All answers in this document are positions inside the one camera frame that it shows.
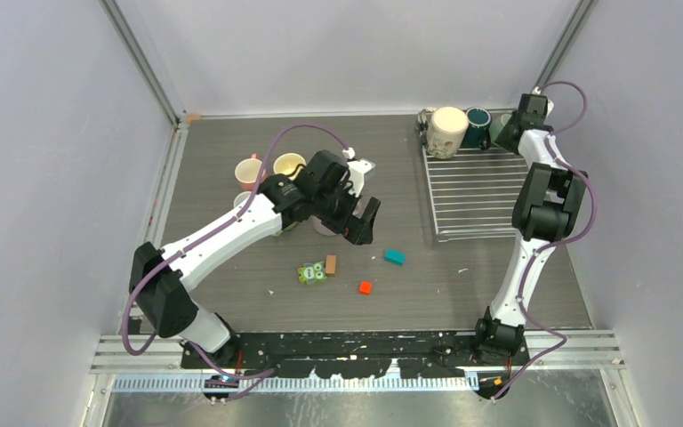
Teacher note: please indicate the green owl toy block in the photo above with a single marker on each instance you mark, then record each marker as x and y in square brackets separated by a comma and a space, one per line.
[312, 273]

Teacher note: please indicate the lilac pink mug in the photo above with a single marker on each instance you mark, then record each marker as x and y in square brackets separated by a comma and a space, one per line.
[320, 228]

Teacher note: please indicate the red cube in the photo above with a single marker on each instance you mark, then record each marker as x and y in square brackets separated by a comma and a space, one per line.
[365, 288]

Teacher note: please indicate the dark teal mug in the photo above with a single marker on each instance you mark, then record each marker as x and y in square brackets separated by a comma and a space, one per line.
[477, 133]

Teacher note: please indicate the pale green small mug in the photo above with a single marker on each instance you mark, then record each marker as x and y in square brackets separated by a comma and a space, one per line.
[497, 124]

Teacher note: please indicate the white wire dish rack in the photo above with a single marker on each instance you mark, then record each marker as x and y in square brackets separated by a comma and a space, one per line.
[472, 194]

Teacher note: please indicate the cream floral mug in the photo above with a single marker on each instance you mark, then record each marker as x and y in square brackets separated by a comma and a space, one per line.
[446, 129]

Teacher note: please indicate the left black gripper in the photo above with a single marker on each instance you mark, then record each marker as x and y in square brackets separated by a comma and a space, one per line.
[357, 231]

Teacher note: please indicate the blue grey small cup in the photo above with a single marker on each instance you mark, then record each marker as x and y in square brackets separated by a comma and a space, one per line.
[242, 199]

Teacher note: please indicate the cream ribbed mug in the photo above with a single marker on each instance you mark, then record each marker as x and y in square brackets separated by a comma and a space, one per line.
[289, 164]

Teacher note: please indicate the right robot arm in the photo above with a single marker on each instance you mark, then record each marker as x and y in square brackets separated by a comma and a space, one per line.
[544, 214]

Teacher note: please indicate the tan wooden block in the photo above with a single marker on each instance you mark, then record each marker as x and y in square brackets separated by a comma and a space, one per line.
[331, 265]

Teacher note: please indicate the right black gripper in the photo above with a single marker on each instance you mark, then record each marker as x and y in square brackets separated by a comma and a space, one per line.
[502, 139]

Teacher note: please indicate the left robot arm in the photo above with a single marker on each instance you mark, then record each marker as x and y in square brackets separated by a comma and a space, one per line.
[162, 279]

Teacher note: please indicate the black base bar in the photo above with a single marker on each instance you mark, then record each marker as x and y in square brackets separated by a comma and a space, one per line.
[354, 355]

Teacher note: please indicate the teal block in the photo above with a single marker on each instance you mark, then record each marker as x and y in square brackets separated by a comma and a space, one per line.
[395, 257]

